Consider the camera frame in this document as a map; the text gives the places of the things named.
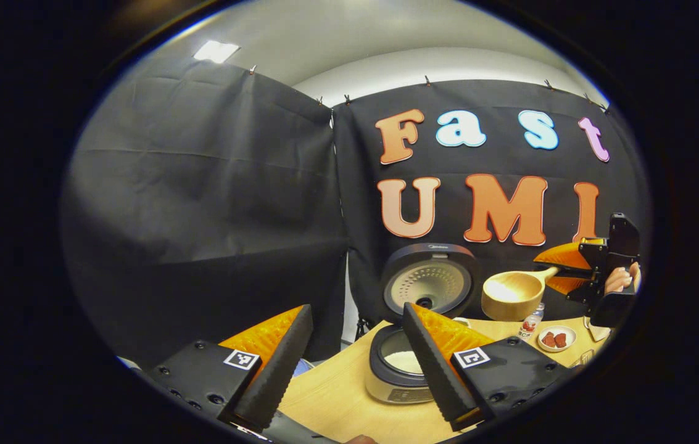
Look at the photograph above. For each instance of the rectangular ceiling light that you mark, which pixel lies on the rectangular ceiling light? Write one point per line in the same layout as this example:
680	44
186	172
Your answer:
216	52

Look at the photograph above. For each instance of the wooden spoon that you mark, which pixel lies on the wooden spoon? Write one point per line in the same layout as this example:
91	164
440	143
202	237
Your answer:
509	296

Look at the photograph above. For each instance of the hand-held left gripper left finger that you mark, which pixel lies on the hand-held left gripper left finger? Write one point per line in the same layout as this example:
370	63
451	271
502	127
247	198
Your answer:
281	370

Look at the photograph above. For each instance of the white round plate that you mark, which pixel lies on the white round plate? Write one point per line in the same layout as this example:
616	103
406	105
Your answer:
558	348

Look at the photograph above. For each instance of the red meat slice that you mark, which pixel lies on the red meat slice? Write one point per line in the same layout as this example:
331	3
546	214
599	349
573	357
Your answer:
548	340
560	340

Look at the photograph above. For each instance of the black and silver rice cooker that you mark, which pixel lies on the black and silver rice cooker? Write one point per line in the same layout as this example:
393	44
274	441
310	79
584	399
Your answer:
429	283

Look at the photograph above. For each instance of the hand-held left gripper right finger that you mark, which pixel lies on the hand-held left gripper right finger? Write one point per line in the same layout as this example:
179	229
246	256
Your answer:
432	370

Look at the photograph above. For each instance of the white rice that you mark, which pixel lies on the white rice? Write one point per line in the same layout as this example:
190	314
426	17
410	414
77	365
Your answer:
401	361

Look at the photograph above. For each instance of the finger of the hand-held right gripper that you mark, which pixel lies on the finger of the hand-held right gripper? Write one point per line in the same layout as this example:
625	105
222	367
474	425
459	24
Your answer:
593	253
587	287

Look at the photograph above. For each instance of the small clear water bottle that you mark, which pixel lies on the small clear water bottle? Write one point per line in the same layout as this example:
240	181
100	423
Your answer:
531	324

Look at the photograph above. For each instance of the row of small cloth clips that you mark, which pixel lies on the row of small cloth clips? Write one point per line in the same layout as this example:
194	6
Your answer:
427	80

